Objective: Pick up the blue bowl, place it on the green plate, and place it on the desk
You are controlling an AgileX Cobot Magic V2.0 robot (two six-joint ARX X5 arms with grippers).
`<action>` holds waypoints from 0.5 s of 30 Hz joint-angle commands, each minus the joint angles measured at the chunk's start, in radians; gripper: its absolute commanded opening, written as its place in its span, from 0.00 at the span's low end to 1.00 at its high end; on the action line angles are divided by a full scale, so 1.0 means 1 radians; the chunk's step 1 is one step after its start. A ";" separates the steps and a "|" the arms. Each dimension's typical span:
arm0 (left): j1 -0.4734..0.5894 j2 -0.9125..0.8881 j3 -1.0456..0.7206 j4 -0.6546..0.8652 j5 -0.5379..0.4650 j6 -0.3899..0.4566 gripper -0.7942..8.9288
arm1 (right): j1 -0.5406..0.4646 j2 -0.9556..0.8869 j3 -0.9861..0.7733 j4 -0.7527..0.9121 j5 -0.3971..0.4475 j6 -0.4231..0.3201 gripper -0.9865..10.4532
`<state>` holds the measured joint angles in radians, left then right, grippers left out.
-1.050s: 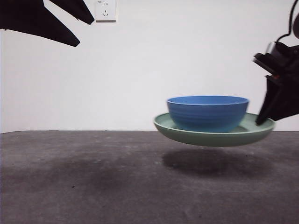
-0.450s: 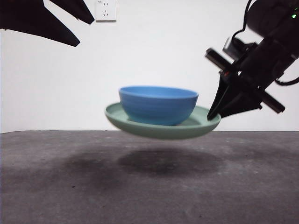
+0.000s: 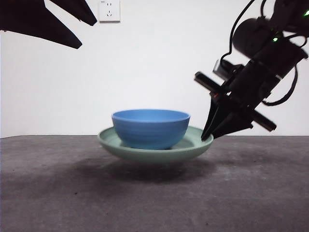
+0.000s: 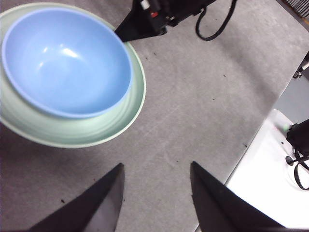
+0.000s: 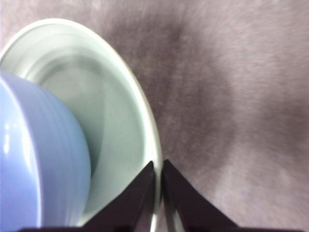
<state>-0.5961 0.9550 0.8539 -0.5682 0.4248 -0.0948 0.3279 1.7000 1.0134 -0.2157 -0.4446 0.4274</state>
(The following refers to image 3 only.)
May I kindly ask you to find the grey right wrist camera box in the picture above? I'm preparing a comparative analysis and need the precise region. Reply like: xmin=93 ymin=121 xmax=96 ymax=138
xmin=212 ymin=58 xmax=232 ymax=79

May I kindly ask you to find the white wall socket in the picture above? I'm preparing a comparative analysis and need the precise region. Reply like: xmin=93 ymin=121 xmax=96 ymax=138
xmin=98 ymin=0 xmax=121 ymax=24

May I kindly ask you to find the green plate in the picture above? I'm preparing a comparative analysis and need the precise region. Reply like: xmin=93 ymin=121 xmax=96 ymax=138
xmin=97 ymin=126 xmax=214 ymax=164

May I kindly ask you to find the short black right arm cable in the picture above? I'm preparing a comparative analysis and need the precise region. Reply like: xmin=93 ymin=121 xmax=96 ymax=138
xmin=263 ymin=65 xmax=298 ymax=106

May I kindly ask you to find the blue ribbed bowl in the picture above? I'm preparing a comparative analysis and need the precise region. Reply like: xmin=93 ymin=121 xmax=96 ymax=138
xmin=112 ymin=109 xmax=191 ymax=150

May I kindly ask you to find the long black right arm cable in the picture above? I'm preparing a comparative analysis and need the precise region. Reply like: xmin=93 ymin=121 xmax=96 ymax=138
xmin=220 ymin=0 xmax=256 ymax=64

